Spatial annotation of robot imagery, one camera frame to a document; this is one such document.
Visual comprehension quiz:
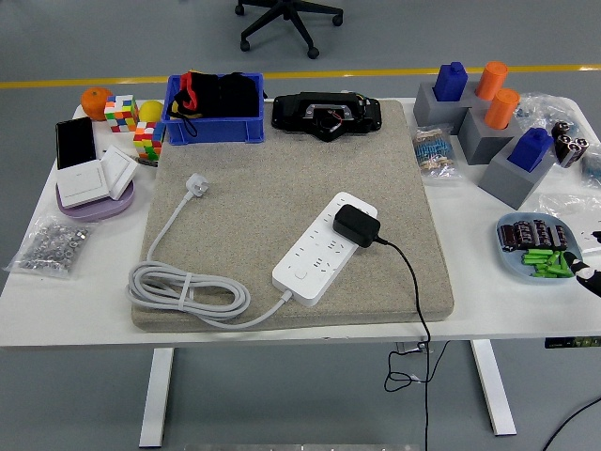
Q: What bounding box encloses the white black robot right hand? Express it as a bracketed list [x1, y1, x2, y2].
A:
[562, 229, 601, 298]

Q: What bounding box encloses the black plug cord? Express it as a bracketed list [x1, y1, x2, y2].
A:
[374, 236, 451, 451]

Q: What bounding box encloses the white power strip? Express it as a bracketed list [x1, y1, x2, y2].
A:
[271, 190, 379, 307]

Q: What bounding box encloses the green plastic pieces pile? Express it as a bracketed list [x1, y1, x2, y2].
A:
[520, 248, 574, 279]

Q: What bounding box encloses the black table control panel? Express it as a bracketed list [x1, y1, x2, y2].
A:
[544, 335, 601, 350]

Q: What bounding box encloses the clear bag with white part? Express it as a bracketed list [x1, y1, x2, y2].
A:
[537, 192, 601, 250]

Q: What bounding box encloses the light blue plate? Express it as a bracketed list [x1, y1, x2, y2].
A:
[496, 211, 585, 287]

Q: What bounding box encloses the clear bag of blue parts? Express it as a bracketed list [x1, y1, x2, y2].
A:
[514, 91, 579, 137]
[580, 143, 601, 189]

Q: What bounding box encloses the grey peg holder block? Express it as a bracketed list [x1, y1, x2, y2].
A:
[412, 80, 485, 128]
[457, 106, 523, 166]
[477, 148, 558, 211]

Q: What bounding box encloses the black capacitor bundle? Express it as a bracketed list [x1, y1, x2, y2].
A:
[550, 120, 591, 169]

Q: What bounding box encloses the blue square peg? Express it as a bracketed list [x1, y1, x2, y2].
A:
[506, 127, 555, 174]
[432, 61, 470, 103]

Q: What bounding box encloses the white table leg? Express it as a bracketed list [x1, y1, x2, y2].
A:
[138, 347, 176, 448]
[470, 338, 517, 437]

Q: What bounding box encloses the orange cylinder peg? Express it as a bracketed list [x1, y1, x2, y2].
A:
[474, 60, 510, 101]
[483, 87, 521, 131]

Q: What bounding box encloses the bag of resistors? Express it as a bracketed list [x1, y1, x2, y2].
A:
[410, 122, 464, 179]

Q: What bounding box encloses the grey-brown mat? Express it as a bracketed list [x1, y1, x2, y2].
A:
[130, 98, 455, 334]

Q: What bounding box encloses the black electronic device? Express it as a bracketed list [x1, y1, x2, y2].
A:
[270, 91, 382, 143]

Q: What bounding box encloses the black fabric bundle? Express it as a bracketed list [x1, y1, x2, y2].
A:
[216, 71, 262, 118]

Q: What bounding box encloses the black office chair base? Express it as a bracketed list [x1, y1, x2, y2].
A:
[234, 0, 345, 60]

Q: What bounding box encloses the blue plastic bin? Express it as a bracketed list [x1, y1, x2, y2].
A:
[161, 72, 267, 146]

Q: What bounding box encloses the colourful puzzle cube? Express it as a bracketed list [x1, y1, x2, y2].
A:
[103, 94, 140, 134]
[132, 120, 166, 162]

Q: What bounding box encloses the yellow lemon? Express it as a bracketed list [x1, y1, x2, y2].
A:
[138, 100, 165, 124]

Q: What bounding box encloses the purple tray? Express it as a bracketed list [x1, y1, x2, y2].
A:
[54, 179, 136, 223]

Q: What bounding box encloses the orange fruit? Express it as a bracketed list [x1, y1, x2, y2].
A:
[80, 86, 114, 122]

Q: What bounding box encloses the black smartphone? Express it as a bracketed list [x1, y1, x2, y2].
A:
[54, 116, 99, 171]

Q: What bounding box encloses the bag of metal nuts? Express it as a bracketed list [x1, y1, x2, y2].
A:
[3, 214, 98, 281]

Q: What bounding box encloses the black floor cable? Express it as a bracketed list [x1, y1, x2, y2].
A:
[542, 397, 601, 451]

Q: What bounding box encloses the small metal bracket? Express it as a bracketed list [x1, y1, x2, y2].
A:
[395, 341, 434, 356]

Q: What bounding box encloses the grey power strip cord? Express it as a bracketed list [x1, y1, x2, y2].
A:
[126, 172, 295, 330]

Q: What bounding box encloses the black red strap bundle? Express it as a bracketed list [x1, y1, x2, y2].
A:
[166, 70, 221, 138]

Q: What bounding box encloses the white wall switch panel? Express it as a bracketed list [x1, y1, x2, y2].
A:
[100, 144, 140, 201]
[55, 159, 110, 210]

